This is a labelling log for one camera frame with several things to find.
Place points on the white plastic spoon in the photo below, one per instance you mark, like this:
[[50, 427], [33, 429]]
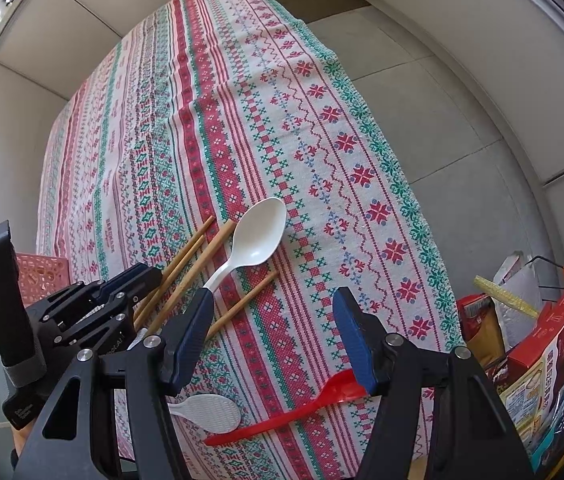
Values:
[[257, 235]]

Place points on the dark red snack box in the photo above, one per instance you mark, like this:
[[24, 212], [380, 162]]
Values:
[[557, 320]]

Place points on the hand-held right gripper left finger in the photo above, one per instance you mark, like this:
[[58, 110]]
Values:
[[197, 330]]

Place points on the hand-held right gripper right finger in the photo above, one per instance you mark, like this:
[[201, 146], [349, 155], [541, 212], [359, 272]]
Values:
[[354, 330]]

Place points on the pink plastic basket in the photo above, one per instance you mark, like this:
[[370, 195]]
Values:
[[42, 275]]

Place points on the red green patterned tablecloth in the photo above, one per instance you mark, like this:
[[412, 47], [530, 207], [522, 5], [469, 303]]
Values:
[[242, 110]]

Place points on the white plastic bag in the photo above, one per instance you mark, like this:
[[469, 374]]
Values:
[[517, 330]]

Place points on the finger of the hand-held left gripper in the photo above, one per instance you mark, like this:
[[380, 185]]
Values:
[[132, 280], [97, 327]]

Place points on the white rice paddle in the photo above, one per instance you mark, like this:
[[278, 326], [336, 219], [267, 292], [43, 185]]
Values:
[[212, 412]]

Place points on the red yellow snack packet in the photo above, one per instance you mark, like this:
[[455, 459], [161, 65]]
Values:
[[479, 327]]

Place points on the yellow green strip packet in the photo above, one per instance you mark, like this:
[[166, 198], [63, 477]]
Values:
[[507, 295]]

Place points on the red plastic spoon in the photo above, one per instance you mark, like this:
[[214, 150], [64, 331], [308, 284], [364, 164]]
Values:
[[312, 402]]

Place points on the wooden chopstick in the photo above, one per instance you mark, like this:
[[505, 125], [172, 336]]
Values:
[[247, 300], [202, 263], [172, 279], [192, 242]]

